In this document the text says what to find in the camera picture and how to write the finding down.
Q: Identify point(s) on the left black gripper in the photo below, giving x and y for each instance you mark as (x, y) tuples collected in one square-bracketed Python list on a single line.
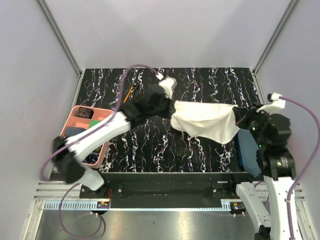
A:
[(171, 109)]

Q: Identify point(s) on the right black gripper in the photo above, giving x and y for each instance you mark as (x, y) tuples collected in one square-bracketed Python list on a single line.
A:
[(243, 115)]

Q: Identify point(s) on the white cloth napkin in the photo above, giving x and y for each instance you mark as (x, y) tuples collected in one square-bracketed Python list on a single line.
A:
[(215, 121)]

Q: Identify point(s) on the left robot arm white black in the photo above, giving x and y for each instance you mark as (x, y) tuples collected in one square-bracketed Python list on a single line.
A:
[(69, 153)]

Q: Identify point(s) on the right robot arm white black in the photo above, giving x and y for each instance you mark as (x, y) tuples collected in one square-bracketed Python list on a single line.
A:
[(271, 132)]

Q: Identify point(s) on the blue folded cloth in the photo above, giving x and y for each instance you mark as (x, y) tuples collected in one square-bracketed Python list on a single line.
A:
[(247, 150)]

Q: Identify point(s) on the green cloth in tray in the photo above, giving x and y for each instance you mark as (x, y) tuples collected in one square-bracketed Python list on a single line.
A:
[(92, 123)]

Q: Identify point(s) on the dark patterned cloth in tray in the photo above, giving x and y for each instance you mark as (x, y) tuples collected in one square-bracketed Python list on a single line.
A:
[(84, 112)]

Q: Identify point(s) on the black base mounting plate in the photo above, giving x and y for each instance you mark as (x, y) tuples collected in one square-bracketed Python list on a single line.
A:
[(195, 190)]

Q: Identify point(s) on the pink compartment tray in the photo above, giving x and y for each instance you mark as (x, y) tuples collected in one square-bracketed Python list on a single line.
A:
[(73, 121)]

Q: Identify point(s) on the grey blue cloth in tray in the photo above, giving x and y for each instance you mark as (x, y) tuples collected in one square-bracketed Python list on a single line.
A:
[(72, 131)]

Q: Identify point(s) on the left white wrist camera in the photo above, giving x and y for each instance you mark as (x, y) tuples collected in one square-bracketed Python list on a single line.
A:
[(168, 84)]

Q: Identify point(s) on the black handled utensil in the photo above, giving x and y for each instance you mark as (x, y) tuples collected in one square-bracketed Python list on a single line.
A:
[(135, 86)]

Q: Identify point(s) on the orange handled utensil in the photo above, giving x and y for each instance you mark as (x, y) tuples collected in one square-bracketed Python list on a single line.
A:
[(128, 94)]

